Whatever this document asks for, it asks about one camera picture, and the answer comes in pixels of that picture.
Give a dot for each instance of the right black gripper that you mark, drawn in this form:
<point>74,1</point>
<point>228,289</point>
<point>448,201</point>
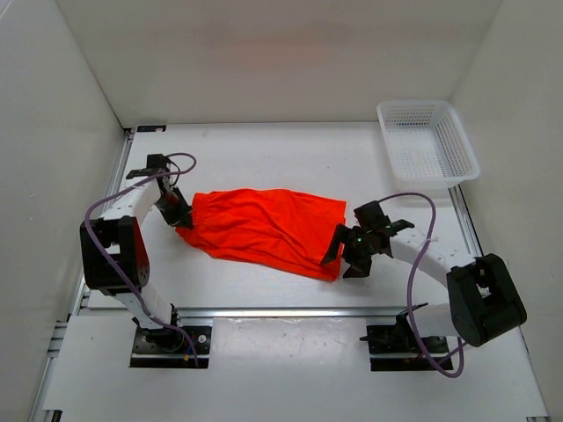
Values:
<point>360,267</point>

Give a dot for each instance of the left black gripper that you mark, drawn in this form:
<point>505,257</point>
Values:
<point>182,218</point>

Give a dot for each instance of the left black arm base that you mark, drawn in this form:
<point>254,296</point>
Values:
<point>164,348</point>

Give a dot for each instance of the white plastic basket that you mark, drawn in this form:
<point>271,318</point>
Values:
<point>427,146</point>

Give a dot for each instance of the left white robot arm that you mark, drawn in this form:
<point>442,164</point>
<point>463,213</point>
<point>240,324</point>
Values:
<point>115,258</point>

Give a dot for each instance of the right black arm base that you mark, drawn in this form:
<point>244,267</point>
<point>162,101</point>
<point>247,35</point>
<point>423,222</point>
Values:
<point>393,346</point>

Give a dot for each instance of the aluminium table rail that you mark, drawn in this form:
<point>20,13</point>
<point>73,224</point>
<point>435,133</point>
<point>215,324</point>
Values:
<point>356,312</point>

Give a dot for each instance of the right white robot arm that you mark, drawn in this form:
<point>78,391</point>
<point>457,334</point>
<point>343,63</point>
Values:
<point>483,302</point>

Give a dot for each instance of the orange shorts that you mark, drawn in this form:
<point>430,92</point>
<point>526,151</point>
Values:
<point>277,228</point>

